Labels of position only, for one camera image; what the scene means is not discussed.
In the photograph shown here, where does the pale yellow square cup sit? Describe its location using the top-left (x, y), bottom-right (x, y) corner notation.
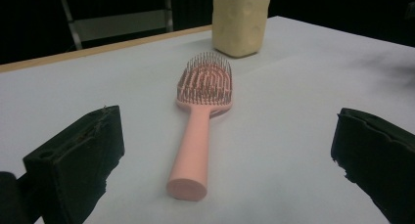
top-left (211, 0), bottom-right (272, 59)

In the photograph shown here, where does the grey metal stand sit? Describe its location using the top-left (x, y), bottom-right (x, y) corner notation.
top-left (57, 0), bottom-right (174, 52)

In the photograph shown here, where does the pink hairbrush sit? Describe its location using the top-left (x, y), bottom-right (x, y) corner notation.
top-left (165, 51), bottom-right (235, 202)

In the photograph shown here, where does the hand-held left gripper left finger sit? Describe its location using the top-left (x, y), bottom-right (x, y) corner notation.
top-left (23, 105), bottom-right (126, 224)

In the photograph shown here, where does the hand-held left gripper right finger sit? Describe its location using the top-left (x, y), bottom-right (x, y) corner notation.
top-left (330, 108), bottom-right (415, 224)

